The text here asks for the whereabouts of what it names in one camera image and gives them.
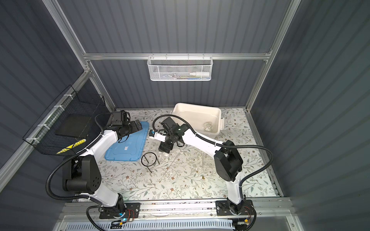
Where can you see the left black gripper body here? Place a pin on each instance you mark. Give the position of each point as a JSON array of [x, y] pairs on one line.
[[131, 127]]

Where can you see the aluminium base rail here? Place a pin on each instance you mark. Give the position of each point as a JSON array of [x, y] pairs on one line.
[[185, 209]]

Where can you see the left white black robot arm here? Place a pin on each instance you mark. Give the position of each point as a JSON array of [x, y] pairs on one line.
[[81, 173]]

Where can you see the clear glass flask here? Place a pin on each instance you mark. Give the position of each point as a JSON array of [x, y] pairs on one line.
[[208, 127]]

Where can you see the white wire mesh basket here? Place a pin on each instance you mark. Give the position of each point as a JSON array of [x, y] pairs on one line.
[[177, 69]]

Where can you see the black wire ring stand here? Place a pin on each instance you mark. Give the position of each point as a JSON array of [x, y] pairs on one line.
[[149, 159]]

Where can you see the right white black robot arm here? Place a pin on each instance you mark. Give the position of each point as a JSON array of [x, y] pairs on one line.
[[227, 159]]

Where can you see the white bottle in basket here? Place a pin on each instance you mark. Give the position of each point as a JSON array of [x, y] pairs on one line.
[[202, 75]]

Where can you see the black pad in basket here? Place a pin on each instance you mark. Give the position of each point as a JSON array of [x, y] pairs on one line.
[[75, 126]]

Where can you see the white plastic storage bin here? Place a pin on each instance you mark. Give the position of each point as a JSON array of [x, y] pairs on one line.
[[197, 116]]

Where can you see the blue plastic lid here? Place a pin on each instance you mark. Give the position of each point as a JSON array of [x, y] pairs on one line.
[[131, 149]]

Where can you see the black wire basket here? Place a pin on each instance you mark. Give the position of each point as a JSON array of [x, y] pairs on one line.
[[86, 101]]

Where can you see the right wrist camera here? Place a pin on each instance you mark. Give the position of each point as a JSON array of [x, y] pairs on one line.
[[157, 136]]

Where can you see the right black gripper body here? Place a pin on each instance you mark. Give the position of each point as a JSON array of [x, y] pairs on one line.
[[169, 143]]

